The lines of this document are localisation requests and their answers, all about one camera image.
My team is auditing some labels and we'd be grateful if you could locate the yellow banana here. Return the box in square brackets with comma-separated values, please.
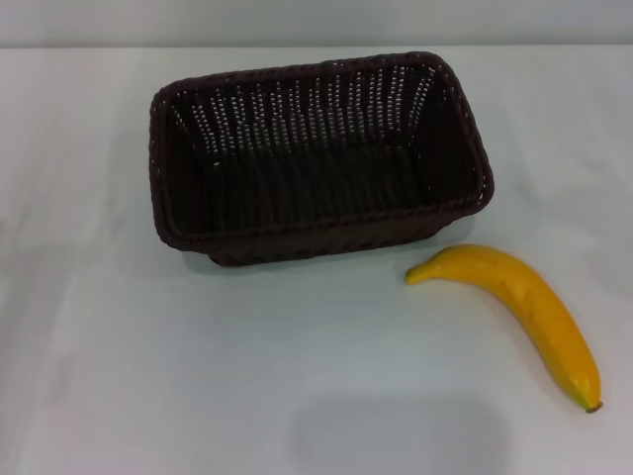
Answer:
[405, 242, 604, 415]

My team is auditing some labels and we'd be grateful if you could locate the dark brown woven basket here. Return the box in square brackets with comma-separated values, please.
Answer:
[147, 50, 496, 269]

